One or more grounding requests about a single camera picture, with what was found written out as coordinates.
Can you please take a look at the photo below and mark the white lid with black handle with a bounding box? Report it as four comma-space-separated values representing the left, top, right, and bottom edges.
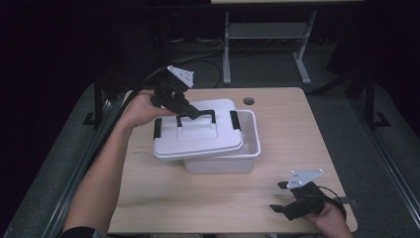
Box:
152, 97, 245, 162

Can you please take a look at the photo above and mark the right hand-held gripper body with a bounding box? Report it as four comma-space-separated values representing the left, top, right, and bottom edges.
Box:
281, 168, 327, 222

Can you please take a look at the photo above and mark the person's left hand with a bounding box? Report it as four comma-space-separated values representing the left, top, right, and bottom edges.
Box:
120, 88, 176, 133

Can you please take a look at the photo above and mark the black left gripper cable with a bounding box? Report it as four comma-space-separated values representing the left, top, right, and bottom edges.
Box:
93, 64, 173, 163

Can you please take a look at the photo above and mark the grey metal desk frame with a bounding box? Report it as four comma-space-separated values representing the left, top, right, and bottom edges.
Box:
222, 9, 319, 86

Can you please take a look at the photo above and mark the grey tape strip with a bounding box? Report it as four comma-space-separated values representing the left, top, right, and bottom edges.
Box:
336, 196, 360, 207

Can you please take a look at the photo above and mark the white plastic storage box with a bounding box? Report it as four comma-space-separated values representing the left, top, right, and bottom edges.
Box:
181, 109, 263, 175

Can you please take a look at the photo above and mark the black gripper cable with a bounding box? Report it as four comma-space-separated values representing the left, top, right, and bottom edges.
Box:
317, 185, 349, 222
93, 64, 173, 163

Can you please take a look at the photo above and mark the bundle of floor cables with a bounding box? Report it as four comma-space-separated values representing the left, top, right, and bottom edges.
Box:
167, 39, 226, 89

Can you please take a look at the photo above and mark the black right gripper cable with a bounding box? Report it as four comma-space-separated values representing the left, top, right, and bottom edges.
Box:
317, 185, 349, 222

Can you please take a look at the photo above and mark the aluminium floor rail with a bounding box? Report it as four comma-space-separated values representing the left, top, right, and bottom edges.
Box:
41, 98, 114, 238
350, 98, 420, 230

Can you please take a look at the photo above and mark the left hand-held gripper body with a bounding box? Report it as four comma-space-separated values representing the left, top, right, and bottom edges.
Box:
150, 64, 195, 114

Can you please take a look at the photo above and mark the black metal stand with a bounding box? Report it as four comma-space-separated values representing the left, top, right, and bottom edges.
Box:
362, 71, 392, 131
81, 74, 107, 129

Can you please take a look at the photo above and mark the person's right hand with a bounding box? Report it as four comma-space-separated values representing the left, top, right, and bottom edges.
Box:
302, 200, 349, 233

